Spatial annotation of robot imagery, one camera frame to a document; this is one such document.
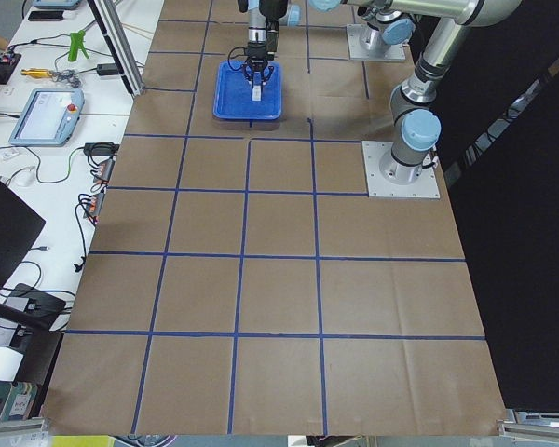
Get black power adapter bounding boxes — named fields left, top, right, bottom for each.
left=96, top=63, right=119, bottom=77

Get teach pendant tablet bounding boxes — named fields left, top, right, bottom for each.
left=8, top=88, right=85, bottom=147

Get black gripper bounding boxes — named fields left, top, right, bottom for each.
left=241, top=42, right=275, bottom=89

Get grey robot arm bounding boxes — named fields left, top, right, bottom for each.
left=229, top=1, right=416, bottom=93
left=354, top=1, right=520, bottom=187

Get blue plastic tray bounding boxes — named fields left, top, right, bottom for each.
left=212, top=61, right=282, bottom=120

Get aluminium frame post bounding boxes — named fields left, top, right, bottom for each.
left=88, top=0, right=144, bottom=98

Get yellow tool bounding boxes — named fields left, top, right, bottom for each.
left=20, top=68, right=52, bottom=79

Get black monitor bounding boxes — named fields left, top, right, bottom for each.
left=0, top=181, right=65, bottom=331

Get green handled reach grabber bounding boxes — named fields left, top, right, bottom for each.
left=67, top=30, right=89, bottom=62

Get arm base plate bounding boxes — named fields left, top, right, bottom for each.
left=361, top=141, right=441, bottom=200
left=346, top=24, right=406, bottom=62

